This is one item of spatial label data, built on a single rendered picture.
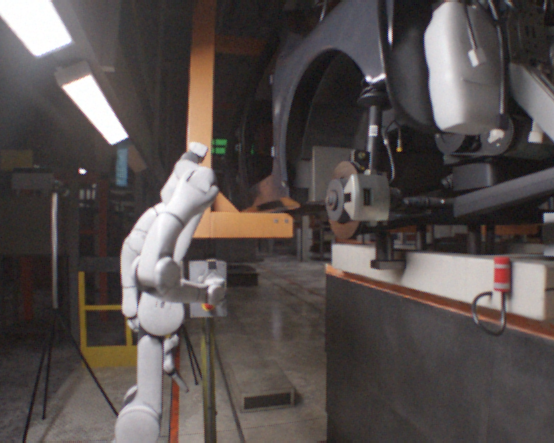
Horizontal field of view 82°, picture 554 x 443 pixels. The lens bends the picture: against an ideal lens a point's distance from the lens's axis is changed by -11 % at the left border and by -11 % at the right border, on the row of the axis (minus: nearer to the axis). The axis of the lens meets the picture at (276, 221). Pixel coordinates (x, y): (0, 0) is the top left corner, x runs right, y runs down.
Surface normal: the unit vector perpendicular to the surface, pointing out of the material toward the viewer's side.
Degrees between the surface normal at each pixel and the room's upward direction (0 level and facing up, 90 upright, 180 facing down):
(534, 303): 90
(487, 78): 87
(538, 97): 90
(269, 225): 90
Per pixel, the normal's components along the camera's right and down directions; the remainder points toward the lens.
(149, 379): 0.25, -0.02
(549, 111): -0.97, 0.00
